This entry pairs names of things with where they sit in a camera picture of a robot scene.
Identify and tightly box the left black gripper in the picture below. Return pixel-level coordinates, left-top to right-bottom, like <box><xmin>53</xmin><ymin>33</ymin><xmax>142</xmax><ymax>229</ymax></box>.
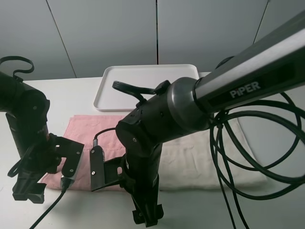
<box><xmin>8</xmin><ymin>134</ymin><xmax>61</xmax><ymax>204</ymax></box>

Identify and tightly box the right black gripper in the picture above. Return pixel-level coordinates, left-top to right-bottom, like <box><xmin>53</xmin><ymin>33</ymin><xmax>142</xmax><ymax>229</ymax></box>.
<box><xmin>123</xmin><ymin>144</ymin><xmax>164</xmax><ymax>227</ymax></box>

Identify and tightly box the cream white towel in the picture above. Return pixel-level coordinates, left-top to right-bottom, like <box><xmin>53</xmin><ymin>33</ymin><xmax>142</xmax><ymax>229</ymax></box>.
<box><xmin>159</xmin><ymin>119</ymin><xmax>267</xmax><ymax>191</ymax></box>

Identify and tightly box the pink towel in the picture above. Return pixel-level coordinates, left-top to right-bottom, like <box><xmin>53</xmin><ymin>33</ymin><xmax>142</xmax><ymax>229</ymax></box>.
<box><xmin>39</xmin><ymin>114</ymin><xmax>131</xmax><ymax>192</ymax></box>

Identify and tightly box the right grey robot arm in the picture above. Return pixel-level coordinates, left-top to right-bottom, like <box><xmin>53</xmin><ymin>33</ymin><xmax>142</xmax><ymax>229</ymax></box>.
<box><xmin>112</xmin><ymin>12</ymin><xmax>305</xmax><ymax>227</ymax></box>

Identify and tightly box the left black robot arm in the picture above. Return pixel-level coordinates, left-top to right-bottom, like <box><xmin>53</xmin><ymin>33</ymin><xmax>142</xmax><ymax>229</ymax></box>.
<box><xmin>0</xmin><ymin>73</ymin><xmax>60</xmax><ymax>204</ymax></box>

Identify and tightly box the white rectangular plastic tray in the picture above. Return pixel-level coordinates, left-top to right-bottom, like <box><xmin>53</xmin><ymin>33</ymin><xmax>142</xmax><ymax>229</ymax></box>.
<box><xmin>93</xmin><ymin>63</ymin><xmax>200</xmax><ymax>112</ymax></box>

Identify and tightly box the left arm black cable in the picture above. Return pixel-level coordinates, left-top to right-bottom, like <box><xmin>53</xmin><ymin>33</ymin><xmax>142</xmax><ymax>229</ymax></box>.
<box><xmin>0</xmin><ymin>56</ymin><xmax>74</xmax><ymax>229</ymax></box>

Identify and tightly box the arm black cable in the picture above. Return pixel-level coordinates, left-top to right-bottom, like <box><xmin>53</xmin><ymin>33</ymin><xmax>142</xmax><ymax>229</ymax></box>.
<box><xmin>0</xmin><ymin>56</ymin><xmax>74</xmax><ymax>229</ymax></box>
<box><xmin>112</xmin><ymin>81</ymin><xmax>305</xmax><ymax>229</ymax></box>

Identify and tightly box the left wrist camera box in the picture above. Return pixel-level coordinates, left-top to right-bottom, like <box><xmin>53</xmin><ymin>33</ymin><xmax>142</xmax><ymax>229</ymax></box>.
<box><xmin>56</xmin><ymin>137</ymin><xmax>84</xmax><ymax>190</ymax></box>

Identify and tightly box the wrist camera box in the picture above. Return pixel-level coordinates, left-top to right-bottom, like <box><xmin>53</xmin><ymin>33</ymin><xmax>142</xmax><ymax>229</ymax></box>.
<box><xmin>90</xmin><ymin>146</ymin><xmax>122</xmax><ymax>192</ymax></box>
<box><xmin>56</xmin><ymin>137</ymin><xmax>84</xmax><ymax>190</ymax></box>

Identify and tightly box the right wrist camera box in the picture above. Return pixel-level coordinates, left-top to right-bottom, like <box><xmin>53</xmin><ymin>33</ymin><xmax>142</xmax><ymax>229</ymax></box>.
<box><xmin>90</xmin><ymin>146</ymin><xmax>122</xmax><ymax>192</ymax></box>

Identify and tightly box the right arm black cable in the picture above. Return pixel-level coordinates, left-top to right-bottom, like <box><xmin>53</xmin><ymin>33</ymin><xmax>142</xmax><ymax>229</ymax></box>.
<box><xmin>112</xmin><ymin>81</ymin><xmax>305</xmax><ymax>229</ymax></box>

